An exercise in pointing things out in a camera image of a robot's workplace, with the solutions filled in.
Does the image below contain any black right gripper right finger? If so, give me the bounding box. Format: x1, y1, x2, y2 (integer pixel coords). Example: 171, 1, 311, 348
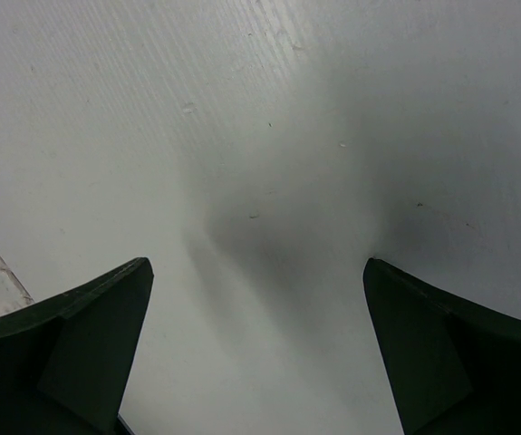
362, 258, 521, 434

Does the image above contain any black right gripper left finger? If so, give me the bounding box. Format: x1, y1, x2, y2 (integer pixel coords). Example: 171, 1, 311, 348
0, 257, 154, 434

